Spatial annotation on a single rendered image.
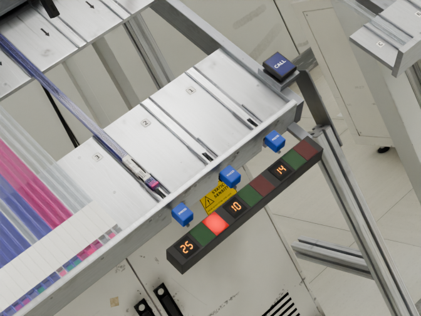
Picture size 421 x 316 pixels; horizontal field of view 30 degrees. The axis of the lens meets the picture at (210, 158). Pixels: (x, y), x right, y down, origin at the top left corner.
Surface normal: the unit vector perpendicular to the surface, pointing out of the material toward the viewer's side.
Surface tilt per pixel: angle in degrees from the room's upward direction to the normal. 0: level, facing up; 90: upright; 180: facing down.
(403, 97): 90
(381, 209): 0
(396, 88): 90
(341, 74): 90
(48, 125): 90
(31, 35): 43
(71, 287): 133
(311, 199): 0
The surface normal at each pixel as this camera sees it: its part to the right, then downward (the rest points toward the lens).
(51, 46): 0.03, -0.56
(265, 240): 0.52, 0.07
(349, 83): -0.73, 0.56
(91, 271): 0.68, 0.61
